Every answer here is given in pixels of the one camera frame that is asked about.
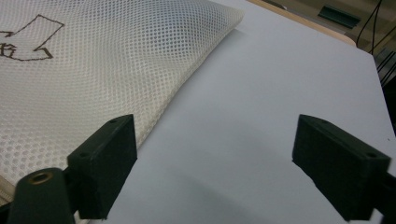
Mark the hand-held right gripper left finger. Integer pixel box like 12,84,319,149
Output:
64,114,138,220

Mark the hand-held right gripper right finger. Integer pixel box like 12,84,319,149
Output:
291,114,392,222

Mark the white mesh laundry bag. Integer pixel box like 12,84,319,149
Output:
0,0,246,207

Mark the black hanging cable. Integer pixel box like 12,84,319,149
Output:
356,0,385,54

